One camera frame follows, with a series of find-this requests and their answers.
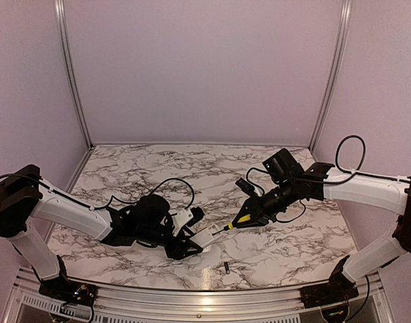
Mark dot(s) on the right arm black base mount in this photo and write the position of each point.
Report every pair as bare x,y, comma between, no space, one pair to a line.
325,294

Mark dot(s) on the front aluminium rail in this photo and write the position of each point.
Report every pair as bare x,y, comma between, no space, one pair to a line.
117,303

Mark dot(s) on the aluminium frame post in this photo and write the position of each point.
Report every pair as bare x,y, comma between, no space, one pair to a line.
59,7
336,63

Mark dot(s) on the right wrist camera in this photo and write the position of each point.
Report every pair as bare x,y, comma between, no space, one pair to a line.
246,187

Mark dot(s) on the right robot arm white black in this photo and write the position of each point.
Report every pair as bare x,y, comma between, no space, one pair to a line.
323,181

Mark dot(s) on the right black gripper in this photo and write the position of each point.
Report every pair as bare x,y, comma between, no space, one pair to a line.
249,206

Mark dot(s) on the left aluminium frame post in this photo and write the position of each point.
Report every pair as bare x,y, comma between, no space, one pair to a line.
59,7

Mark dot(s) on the right aluminium frame post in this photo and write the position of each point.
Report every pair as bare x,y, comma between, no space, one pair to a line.
336,63

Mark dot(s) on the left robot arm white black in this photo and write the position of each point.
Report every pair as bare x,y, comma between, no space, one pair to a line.
25,195

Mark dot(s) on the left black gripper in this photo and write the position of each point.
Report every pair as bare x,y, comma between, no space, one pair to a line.
178,250

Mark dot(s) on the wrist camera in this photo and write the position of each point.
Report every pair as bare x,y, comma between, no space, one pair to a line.
246,187
185,219

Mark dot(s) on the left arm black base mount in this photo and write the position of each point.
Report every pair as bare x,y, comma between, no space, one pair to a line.
73,292

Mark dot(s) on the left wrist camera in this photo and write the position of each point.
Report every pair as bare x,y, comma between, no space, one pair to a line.
185,219

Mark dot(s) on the yellow handled screwdriver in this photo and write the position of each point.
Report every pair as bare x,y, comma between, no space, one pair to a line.
230,226

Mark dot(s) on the white remote control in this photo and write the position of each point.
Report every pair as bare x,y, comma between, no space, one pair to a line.
207,236

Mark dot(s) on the black battery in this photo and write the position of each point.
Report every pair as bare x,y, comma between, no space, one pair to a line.
226,266

